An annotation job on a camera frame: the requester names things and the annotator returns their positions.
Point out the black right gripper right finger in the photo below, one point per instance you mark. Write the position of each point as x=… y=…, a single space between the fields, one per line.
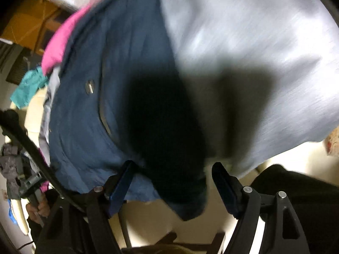
x=283 y=232

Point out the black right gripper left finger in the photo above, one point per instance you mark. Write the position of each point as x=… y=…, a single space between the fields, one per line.
x=82 y=225

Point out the navy blue jacket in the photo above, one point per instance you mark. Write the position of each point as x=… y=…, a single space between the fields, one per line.
x=121 y=98

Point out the person's left hand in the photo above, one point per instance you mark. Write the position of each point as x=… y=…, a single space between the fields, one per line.
x=37 y=214

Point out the teal garment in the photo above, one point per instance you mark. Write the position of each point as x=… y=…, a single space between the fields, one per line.
x=31 y=82

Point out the pink pillow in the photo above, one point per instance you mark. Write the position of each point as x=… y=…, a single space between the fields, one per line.
x=54 y=52

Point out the yellow wooden nightstand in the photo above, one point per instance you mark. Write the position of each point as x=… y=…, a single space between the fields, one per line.
x=33 y=24

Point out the light grey bed sheet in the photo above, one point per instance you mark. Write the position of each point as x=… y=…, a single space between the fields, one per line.
x=262 y=74

